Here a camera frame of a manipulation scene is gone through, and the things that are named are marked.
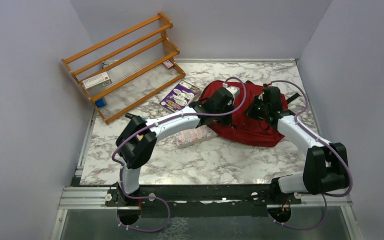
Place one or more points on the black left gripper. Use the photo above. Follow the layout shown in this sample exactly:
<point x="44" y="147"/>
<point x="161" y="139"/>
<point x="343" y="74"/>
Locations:
<point x="226" y="121"/>

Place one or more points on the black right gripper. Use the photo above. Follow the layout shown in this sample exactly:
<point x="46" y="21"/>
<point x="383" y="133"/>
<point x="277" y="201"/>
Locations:
<point x="250" y="111"/>

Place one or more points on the red student backpack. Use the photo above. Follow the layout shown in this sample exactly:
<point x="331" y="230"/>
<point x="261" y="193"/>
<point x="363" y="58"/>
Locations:
<point x="244" y="129"/>

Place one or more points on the purple comic book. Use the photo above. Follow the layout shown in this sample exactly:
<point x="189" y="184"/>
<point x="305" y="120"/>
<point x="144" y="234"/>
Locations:
<point x="180" y="96"/>

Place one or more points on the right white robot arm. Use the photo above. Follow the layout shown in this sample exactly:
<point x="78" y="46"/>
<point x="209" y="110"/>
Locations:
<point x="326" y="163"/>

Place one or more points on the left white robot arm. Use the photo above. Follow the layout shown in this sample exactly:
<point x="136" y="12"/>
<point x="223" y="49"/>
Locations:
<point x="137" y="141"/>

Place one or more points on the black marker pen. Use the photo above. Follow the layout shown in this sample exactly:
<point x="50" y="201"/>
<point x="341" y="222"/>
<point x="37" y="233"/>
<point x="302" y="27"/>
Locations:
<point x="129" y="115"/>

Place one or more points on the orange wooden shelf rack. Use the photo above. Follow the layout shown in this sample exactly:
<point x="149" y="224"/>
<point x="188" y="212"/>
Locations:
<point x="139" y="60"/>

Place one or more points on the white red small box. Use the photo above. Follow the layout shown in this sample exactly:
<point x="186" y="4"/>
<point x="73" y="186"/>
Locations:
<point x="97" y="82"/>

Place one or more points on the blue small object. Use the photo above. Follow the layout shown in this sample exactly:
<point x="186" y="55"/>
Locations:
<point x="100" y="103"/>

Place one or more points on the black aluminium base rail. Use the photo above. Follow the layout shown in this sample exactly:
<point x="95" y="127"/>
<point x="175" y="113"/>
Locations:
<point x="195" y="201"/>

